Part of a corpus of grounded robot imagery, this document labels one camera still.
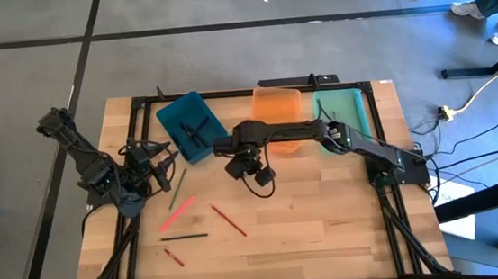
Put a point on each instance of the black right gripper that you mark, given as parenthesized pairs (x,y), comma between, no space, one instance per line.
(242,166)

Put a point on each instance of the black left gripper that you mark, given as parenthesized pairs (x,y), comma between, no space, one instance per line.
(140,164)

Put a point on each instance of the dark blue plastic bin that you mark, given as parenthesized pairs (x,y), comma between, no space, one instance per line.
(170,119)

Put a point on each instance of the green pencil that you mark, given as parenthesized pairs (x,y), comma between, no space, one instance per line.
(177,189)

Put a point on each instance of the long red pencil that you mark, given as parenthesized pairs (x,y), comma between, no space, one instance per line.
(229,220)

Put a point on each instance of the pink pen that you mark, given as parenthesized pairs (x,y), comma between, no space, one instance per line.
(177,213)

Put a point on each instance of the black pencil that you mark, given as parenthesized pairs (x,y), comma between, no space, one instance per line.
(185,237)

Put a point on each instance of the short red pencil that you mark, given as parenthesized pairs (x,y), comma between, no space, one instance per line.
(174,257)

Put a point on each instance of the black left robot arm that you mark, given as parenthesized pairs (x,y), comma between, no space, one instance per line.
(78,154)

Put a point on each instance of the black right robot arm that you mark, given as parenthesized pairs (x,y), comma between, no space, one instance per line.
(284,132)

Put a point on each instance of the orange translucent plastic bin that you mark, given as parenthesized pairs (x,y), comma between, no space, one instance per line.
(277,103)

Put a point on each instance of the black mounting bar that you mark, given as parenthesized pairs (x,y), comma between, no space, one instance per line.
(289,82)

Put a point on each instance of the light turquoise plastic bin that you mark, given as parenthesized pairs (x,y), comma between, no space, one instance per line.
(346,108)

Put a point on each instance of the yellow power strip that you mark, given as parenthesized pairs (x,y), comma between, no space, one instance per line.
(445,113)

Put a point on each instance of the white paper sheet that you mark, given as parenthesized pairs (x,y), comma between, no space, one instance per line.
(460,229)

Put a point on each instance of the black desk leg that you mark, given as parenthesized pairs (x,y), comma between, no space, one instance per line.
(476,203)

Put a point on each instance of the black office desk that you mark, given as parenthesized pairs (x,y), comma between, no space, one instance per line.
(473,72)

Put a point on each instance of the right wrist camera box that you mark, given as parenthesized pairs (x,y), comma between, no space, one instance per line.
(265,177)

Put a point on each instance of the black aluminium table frame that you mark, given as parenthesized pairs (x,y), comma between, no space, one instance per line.
(231,93)

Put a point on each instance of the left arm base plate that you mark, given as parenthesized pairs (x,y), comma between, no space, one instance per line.
(101,201)

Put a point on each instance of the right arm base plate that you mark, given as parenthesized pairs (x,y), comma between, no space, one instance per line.
(417,174)

